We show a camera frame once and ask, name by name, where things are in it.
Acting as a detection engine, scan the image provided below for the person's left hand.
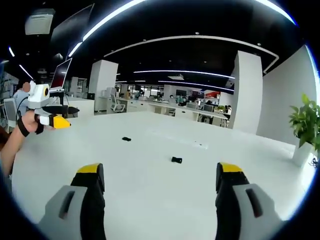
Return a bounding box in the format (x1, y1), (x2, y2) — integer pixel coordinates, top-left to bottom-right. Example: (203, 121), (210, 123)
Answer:
(21, 109), (56, 134)

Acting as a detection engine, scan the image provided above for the black laptop stand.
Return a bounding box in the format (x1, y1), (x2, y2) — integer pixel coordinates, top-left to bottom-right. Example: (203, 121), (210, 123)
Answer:
(48, 90), (80, 118)

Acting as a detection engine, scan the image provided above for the white mesh chair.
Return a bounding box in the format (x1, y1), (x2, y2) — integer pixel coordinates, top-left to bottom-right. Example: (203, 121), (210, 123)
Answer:
(3, 97), (18, 133)

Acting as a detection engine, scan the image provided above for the black cable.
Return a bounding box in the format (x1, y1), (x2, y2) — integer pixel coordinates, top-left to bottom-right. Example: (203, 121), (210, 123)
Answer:
(16, 96), (30, 120)

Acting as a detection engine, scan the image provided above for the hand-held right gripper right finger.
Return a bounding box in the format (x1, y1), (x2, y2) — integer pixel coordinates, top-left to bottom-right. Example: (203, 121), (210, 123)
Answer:
(215, 161), (285, 240)

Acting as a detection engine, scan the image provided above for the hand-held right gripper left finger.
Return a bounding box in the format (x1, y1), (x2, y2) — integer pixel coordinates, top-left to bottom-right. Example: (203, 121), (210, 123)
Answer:
(37, 162), (107, 240)

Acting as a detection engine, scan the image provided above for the white plant pot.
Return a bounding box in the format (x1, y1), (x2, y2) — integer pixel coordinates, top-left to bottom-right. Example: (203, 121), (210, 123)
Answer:
(292, 142), (315, 168)

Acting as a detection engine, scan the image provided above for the row of office desks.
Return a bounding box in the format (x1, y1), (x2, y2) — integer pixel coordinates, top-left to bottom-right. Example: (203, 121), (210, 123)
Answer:
(116, 96), (232, 128)

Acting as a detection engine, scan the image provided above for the green potted plant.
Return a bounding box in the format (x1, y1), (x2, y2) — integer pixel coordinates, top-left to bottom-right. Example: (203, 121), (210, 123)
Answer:
(288, 93), (320, 148)

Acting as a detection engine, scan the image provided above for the white office chair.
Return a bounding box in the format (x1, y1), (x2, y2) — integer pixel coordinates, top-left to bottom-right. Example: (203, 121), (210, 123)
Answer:
(109, 93), (126, 113)

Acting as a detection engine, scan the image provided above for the black wrist strap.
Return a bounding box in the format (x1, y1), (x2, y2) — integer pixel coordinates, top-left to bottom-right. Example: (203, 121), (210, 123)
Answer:
(16, 114), (46, 137)

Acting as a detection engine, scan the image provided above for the ceiling air conditioner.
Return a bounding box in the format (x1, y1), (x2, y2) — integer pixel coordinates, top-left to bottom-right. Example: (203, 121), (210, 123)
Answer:
(24, 8), (56, 36)

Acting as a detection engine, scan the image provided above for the open laptop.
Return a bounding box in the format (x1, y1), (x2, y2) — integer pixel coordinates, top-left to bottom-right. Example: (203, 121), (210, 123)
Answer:
(49, 57), (73, 92)

